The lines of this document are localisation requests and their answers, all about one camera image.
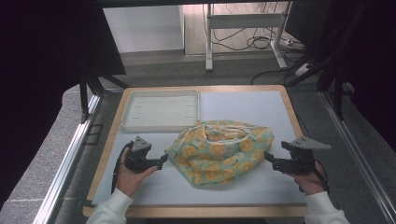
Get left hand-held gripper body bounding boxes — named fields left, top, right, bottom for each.
left=124, top=135, right=153, bottom=175

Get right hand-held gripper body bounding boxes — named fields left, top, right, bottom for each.
left=280, top=135, right=332, bottom=175

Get green orange-print drawstring bag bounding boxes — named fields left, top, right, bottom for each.
left=164, top=119, right=276, bottom=189

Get person's right hand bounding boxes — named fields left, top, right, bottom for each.
left=284, top=161, right=327, bottom=196

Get person's left hand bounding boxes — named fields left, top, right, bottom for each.
left=115, top=147, right=159, bottom=198

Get white plastic tray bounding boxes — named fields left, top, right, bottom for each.
left=120, top=89, right=201, bottom=133

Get white table mat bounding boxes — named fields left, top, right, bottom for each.
left=92, top=90, right=307, bottom=207

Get black metal stand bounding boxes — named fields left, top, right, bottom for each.
left=285, top=54, right=347, bottom=121

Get black tripod stand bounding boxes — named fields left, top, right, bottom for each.
left=78, top=61, right=131, bottom=124

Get white power strip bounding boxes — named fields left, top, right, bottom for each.
left=293, top=63, right=313, bottom=77

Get dark curtain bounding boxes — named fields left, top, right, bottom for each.
left=284, top=0, right=396, bottom=152
left=0, top=0, right=127, bottom=210

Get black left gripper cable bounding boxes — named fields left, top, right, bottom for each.
left=110, top=141, right=134, bottom=194

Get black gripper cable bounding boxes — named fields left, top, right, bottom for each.
left=298, top=158, right=331, bottom=194
left=110, top=141, right=134, bottom=194

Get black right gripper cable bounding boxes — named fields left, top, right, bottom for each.
left=298, top=158, right=331, bottom=194

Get aluminium rail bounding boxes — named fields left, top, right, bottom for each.
left=318, top=90, right=396, bottom=224
left=32, top=93, right=103, bottom=224

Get black floor cables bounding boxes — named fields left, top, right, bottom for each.
left=211, top=2, right=312, bottom=86

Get white metal desk frame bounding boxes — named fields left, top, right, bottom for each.
left=204, top=1, right=293, bottom=73

